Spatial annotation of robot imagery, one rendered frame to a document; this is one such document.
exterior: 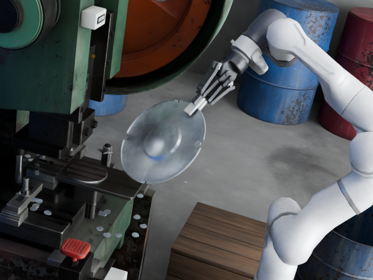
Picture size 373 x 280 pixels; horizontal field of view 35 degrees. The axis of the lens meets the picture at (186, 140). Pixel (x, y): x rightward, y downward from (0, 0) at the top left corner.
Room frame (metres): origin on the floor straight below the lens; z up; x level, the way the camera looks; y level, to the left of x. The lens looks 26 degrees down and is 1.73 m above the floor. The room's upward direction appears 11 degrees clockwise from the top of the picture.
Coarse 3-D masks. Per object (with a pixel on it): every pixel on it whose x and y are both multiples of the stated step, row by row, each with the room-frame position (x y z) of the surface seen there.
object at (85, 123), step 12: (36, 120) 1.53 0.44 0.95; (48, 120) 1.52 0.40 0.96; (60, 120) 1.52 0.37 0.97; (84, 120) 1.54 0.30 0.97; (36, 132) 1.53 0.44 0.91; (48, 132) 1.52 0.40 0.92; (60, 132) 1.51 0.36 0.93; (72, 132) 1.53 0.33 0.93; (84, 132) 1.54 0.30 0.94; (60, 144) 1.51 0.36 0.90
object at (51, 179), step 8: (40, 160) 1.61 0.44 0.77; (48, 160) 1.61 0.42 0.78; (56, 160) 1.62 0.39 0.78; (64, 160) 1.63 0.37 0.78; (32, 168) 1.54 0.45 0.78; (40, 168) 1.55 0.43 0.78; (48, 168) 1.56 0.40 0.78; (56, 168) 1.57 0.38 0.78; (32, 176) 1.53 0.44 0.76; (40, 176) 1.52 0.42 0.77; (48, 176) 1.52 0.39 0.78; (48, 184) 1.52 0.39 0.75; (56, 184) 1.54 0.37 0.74
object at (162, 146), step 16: (144, 112) 1.70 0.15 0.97; (160, 112) 1.67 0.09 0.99; (176, 112) 1.65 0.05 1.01; (144, 128) 1.64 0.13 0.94; (160, 128) 1.61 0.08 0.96; (176, 128) 1.59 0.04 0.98; (192, 128) 1.57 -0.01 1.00; (128, 144) 1.62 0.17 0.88; (144, 144) 1.58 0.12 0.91; (160, 144) 1.56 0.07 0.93; (176, 144) 1.54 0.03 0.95; (192, 144) 1.52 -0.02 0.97; (128, 160) 1.57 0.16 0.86; (144, 160) 1.54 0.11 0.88; (160, 160) 1.52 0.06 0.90; (176, 160) 1.50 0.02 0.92; (192, 160) 1.47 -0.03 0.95; (144, 176) 1.49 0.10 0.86; (160, 176) 1.47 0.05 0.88
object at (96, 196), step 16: (80, 160) 1.65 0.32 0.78; (64, 176) 1.53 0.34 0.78; (80, 176) 1.54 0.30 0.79; (96, 176) 1.56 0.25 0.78; (112, 176) 1.59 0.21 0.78; (128, 176) 1.60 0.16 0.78; (80, 192) 1.53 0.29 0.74; (96, 192) 1.53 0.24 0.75; (112, 192) 1.49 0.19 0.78; (128, 192) 1.51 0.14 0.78; (96, 208) 1.53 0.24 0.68
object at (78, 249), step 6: (66, 240) 1.25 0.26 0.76; (72, 240) 1.26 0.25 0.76; (78, 240) 1.26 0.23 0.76; (66, 246) 1.23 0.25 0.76; (72, 246) 1.23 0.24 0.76; (78, 246) 1.24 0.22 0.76; (84, 246) 1.24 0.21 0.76; (66, 252) 1.21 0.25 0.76; (72, 252) 1.21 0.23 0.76; (78, 252) 1.21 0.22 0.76; (84, 252) 1.22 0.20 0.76; (72, 258) 1.23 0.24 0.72; (78, 258) 1.20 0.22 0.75
